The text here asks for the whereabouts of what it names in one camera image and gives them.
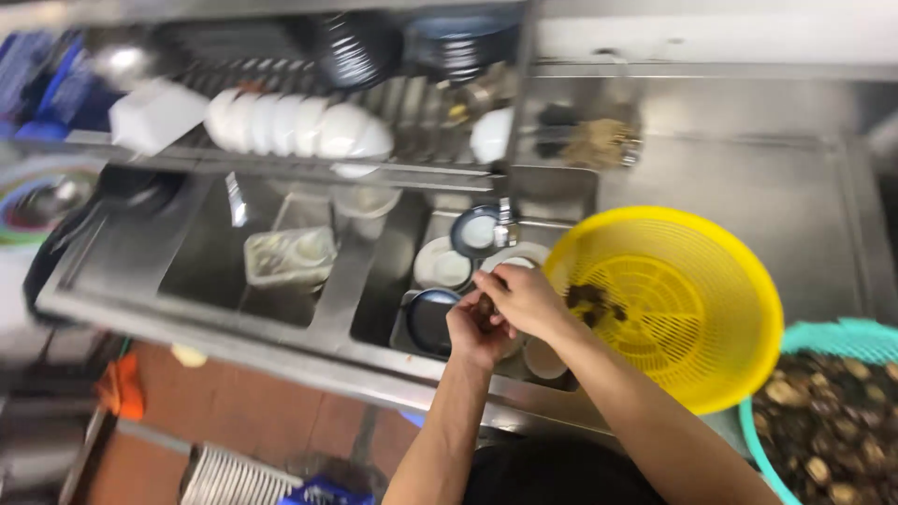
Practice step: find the stack of colourful basins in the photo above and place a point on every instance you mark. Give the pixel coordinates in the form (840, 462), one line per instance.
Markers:
(35, 200)

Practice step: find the clear plastic food container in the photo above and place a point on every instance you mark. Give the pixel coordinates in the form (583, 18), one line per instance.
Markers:
(289, 256)

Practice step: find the heap of brown mushrooms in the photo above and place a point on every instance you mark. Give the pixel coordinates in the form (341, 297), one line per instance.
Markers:
(835, 428)

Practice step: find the scouring pad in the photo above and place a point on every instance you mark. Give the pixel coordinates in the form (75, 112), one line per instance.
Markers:
(596, 140)

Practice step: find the orange cloth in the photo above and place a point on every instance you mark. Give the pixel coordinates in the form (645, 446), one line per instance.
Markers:
(120, 387)

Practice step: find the white plate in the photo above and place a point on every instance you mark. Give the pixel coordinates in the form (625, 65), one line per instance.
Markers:
(516, 258)

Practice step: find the teal plastic basket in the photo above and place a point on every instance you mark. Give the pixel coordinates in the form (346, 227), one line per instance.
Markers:
(828, 344)

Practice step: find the person's right hand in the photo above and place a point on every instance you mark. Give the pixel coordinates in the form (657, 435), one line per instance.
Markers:
(527, 298)

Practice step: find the person's black apron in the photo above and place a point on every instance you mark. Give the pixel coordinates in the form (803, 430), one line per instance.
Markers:
(561, 477)

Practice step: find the dark blue bowl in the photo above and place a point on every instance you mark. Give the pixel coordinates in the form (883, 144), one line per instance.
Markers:
(475, 231)
(429, 321)

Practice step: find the metal dish drying rack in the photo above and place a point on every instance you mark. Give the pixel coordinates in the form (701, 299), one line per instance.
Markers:
(337, 105)

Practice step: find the white bowl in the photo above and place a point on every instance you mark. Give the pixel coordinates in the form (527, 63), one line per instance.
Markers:
(491, 134)
(443, 265)

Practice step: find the white cup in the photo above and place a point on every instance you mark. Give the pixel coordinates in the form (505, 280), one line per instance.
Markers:
(544, 359)

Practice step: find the brown mushroom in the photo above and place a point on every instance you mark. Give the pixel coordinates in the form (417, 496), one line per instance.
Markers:
(485, 307)

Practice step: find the yellow plastic colander basket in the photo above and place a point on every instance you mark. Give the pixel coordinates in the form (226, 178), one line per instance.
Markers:
(673, 301)

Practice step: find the stack of white plates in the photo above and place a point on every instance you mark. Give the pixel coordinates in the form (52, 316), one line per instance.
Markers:
(235, 480)

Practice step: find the person's right fingers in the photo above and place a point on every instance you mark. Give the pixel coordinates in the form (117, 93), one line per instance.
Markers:
(494, 291)

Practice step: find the person's left hand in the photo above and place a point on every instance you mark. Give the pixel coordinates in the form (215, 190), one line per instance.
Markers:
(473, 336)

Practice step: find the blue packet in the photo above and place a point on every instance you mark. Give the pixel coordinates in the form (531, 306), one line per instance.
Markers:
(326, 491)

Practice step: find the mushroom pieces in colander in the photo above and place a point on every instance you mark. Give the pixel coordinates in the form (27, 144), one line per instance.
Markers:
(593, 303)

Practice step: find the steel faucet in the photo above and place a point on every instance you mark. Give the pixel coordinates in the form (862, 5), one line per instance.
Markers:
(506, 228)

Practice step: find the blue plastic crate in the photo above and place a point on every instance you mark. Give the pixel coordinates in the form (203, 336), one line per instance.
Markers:
(49, 88)

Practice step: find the white rectangular container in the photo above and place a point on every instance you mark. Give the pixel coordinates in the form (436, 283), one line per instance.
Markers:
(156, 116)

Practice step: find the person's left fingers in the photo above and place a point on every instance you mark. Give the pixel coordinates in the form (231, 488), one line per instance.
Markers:
(484, 324)

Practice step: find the row of white bowls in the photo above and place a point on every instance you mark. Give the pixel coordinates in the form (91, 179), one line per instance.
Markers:
(298, 127)

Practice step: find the stainless steel double sink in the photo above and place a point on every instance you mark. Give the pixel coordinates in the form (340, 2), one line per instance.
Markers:
(316, 280)

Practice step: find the stack of dark ribbed bowls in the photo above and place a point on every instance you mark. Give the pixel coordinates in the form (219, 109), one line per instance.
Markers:
(358, 52)
(456, 49)

